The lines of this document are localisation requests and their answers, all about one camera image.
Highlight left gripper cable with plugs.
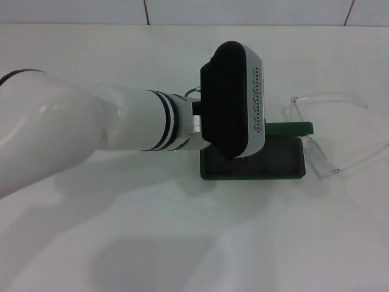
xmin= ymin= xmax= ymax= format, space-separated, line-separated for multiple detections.
xmin=184 ymin=86 xmax=202 ymax=99

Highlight clear white glasses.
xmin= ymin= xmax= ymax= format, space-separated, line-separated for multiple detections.
xmin=281 ymin=92 xmax=370 ymax=180

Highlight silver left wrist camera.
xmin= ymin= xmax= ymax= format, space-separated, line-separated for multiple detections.
xmin=193 ymin=40 xmax=267 ymax=162

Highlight green glasses case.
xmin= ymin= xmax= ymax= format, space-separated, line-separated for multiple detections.
xmin=200 ymin=120 xmax=314 ymax=182

